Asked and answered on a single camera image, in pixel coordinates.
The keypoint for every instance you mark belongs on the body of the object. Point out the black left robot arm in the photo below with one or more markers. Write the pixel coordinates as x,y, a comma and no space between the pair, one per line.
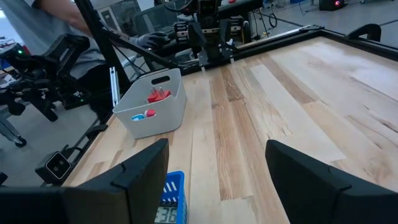
208,15

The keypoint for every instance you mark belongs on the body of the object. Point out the black box with red light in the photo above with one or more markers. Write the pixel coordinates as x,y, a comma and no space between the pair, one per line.
329,4

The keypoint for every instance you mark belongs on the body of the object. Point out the black aluminium table frame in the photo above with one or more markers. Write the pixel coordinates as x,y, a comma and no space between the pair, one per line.
102,46

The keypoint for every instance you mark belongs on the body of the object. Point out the blue perforated plastic basket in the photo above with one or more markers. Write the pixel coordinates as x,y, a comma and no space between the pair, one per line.
177,186

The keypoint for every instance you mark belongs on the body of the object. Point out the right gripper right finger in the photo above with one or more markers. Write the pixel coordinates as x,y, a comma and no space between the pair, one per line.
317,196

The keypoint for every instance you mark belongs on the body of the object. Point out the person's hand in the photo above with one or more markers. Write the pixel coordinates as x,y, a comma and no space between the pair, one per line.
152,40

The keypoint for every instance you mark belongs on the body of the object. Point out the white frame strip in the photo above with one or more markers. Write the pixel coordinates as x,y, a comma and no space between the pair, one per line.
114,87

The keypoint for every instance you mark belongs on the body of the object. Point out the large red USB charger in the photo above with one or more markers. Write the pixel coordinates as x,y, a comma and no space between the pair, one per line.
163,96

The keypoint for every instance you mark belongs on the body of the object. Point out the black table-level camera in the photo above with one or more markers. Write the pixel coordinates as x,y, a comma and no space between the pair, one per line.
54,166

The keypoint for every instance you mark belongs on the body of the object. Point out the pink and white charger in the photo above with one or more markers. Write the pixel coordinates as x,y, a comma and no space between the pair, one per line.
150,113

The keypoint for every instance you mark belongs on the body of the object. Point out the person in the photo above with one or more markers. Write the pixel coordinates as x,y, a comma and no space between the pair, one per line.
31,25

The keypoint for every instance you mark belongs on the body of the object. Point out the blue and white charger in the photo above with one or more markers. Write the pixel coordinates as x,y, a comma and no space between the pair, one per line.
138,117

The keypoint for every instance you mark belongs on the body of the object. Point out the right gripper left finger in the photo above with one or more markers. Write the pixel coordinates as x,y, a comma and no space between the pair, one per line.
130,193

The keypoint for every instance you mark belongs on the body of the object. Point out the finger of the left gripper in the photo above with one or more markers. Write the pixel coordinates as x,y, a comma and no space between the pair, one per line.
202,59
227,53

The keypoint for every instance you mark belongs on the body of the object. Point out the grey plastic storage bin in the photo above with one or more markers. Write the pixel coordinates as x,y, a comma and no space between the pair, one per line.
161,121

